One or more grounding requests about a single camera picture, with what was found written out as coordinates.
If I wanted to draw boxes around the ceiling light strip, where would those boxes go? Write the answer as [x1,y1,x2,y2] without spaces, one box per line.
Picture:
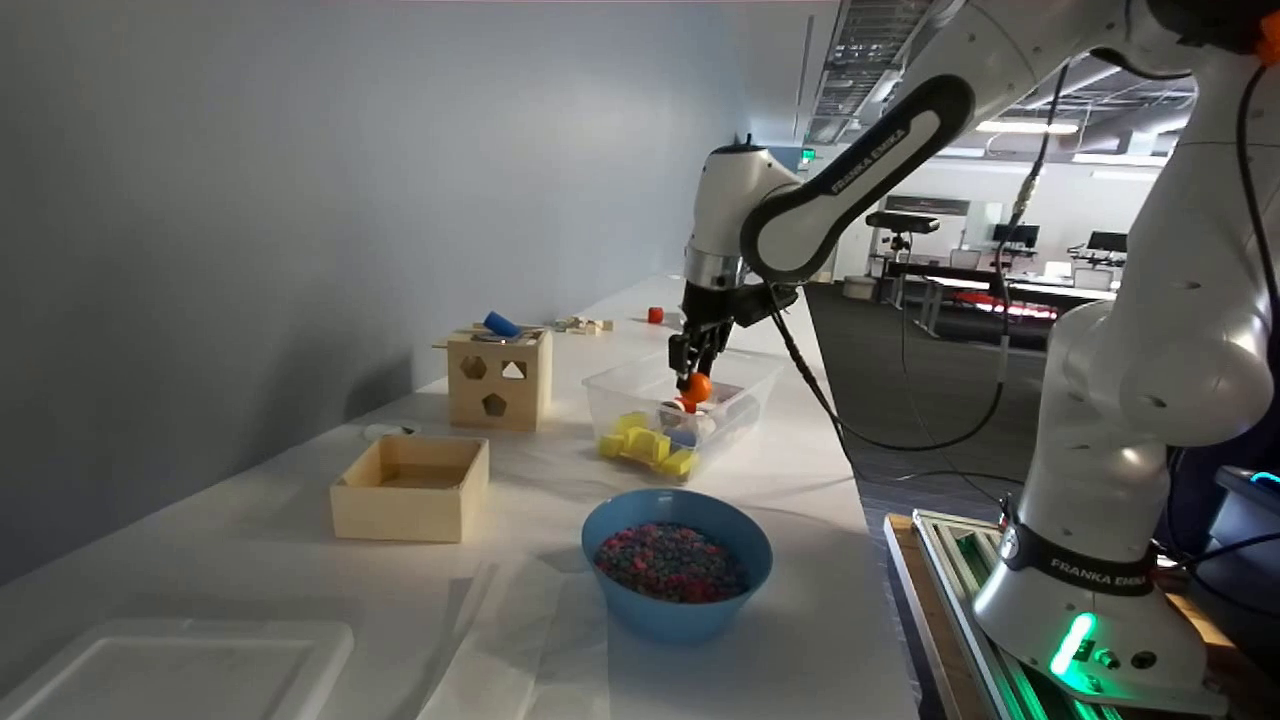
[971,116,1080,140]

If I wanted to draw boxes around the small wooden crate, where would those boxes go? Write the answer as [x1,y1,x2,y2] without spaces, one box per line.
[330,431,493,548]

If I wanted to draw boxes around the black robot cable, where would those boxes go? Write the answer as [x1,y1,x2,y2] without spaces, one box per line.
[768,65,1073,459]

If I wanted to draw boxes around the blue bowl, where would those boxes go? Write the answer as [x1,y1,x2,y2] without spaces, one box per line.
[580,482,775,647]

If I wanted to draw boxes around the background lab desk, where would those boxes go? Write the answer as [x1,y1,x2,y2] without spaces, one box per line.
[875,257,1126,351]

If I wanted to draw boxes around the clear plastic bin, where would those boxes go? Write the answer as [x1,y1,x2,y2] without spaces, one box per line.
[580,348,780,473]

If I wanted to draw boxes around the multicolour beads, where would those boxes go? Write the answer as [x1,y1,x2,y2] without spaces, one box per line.
[592,521,750,604]

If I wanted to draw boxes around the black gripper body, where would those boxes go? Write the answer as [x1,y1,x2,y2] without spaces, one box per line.
[668,285,739,355]

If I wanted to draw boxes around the yellow wedge block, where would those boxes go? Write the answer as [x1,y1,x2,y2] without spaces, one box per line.
[596,412,661,473]

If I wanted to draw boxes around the yellow rectangular block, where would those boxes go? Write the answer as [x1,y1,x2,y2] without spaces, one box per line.
[644,437,703,482]

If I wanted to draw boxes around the thin clear plastic sheet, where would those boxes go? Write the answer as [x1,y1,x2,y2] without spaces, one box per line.
[418,556,592,720]

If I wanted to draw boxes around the wooden shape sorter box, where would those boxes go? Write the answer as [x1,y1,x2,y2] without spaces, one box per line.
[446,328,556,437]

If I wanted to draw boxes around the black monitor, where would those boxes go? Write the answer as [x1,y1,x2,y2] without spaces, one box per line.
[990,220,1043,257]

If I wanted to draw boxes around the large clear plastic lid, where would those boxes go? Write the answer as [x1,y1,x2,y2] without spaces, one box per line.
[0,614,357,720]

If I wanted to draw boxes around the black camera tripod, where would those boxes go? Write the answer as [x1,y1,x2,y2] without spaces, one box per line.
[860,208,944,390]

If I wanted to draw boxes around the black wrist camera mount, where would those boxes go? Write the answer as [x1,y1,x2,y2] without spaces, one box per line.
[738,285,806,328]

